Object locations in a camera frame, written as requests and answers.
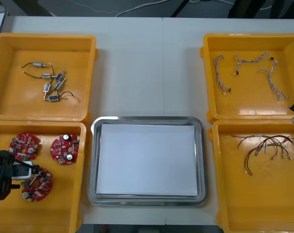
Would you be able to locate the round red circuit board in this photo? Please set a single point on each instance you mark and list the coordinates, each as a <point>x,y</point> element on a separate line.
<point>23,143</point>
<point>62,150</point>
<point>42,187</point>

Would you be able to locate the yellow-orange plastic bin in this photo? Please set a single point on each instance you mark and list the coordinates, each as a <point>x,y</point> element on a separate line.
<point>64,194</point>
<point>6,102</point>
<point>258,206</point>
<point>246,104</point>

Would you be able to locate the white paper sheet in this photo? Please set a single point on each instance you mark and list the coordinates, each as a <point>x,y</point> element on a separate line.
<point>147,160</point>

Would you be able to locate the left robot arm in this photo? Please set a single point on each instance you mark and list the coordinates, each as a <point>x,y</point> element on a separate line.
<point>22,171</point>

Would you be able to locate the steel tray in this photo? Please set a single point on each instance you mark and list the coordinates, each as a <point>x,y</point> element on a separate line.
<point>92,184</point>

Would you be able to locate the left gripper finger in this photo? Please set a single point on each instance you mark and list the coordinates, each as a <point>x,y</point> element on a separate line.
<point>36,169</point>
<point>15,186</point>

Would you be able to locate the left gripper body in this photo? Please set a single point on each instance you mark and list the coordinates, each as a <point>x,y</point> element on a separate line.
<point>0,179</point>

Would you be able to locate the pile of metal solenoids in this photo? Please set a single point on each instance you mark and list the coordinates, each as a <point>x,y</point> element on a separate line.
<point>47,75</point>

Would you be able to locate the black table leg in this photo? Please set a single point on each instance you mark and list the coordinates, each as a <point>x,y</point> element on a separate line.
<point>179,8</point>

